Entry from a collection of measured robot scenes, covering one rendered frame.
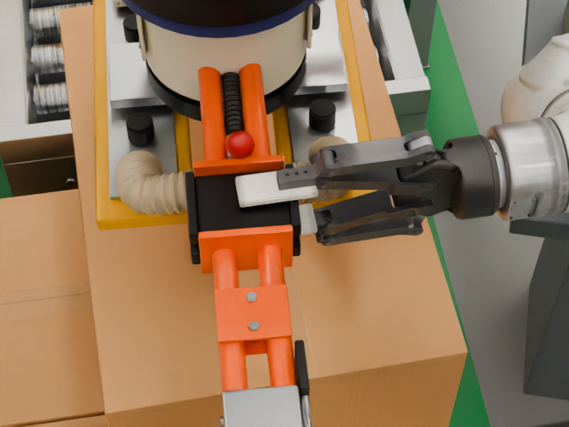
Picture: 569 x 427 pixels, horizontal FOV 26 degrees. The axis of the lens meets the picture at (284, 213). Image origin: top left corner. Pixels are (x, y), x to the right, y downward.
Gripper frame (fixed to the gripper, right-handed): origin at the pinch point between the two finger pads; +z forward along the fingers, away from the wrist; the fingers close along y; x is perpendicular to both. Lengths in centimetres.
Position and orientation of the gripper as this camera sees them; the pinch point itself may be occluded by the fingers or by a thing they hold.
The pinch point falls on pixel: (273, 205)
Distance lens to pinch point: 111.3
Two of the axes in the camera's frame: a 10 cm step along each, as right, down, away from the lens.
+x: -1.7, -8.1, 5.6
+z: -9.9, 1.4, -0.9
